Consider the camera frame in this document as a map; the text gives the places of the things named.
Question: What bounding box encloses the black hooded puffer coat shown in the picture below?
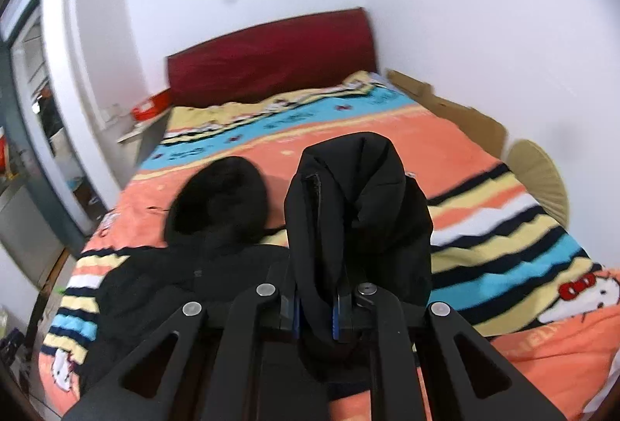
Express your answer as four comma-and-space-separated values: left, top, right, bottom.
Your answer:
78, 132, 433, 392

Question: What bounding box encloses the orange cartoon fleece blanket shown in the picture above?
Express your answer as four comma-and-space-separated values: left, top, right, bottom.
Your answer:
38, 71, 619, 420

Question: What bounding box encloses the woven straw fan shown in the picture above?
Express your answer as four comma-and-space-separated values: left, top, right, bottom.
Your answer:
505, 138, 570, 229

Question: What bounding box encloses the brown cardboard strip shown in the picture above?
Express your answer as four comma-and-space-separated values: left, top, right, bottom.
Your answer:
387, 69, 508, 159

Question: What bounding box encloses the white bedside shelf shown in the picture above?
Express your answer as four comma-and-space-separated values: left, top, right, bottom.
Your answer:
117, 108, 171, 168

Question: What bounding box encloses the teal framed doorway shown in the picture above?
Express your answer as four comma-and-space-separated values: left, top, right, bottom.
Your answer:
1, 0, 102, 258

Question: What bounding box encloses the red box on shelf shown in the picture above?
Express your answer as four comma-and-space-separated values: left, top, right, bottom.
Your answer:
130, 88, 171, 123

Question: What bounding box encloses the dark red headboard cushion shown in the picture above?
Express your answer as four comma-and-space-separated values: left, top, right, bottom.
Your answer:
166, 7, 377, 108

